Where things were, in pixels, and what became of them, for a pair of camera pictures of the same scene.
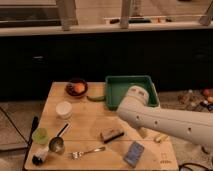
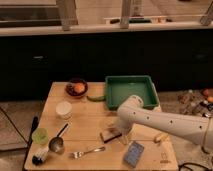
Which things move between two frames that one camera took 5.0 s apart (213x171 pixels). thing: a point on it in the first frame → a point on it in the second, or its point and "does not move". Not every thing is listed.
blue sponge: (133, 153) does not move
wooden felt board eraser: (110, 134) does not move
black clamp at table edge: (35, 124) does not move
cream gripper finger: (143, 131) → (124, 128)
